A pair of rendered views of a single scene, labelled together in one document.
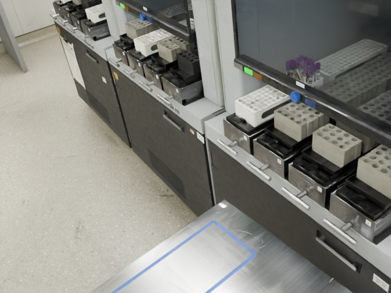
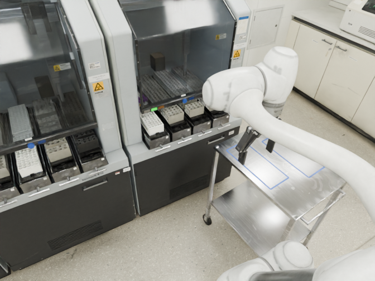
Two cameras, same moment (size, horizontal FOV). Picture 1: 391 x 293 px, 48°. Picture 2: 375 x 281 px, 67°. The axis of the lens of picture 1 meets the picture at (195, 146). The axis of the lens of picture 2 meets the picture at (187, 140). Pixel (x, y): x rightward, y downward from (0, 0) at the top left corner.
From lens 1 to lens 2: 158 cm
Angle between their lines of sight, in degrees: 68
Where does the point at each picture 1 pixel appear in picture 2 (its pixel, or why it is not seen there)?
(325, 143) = (196, 110)
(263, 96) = (150, 119)
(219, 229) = (230, 149)
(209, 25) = (112, 107)
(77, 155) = not seen: outside the picture
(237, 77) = (138, 120)
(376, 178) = not seen: hidden behind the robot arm
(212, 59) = (115, 125)
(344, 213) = (219, 121)
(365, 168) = not seen: hidden behind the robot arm
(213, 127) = (139, 153)
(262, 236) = (235, 138)
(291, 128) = (178, 117)
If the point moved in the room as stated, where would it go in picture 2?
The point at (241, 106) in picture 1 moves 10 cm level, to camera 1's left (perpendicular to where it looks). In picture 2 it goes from (154, 127) to (153, 139)
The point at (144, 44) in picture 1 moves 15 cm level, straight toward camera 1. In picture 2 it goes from (37, 164) to (67, 163)
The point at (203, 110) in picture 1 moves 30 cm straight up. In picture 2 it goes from (119, 155) to (112, 115)
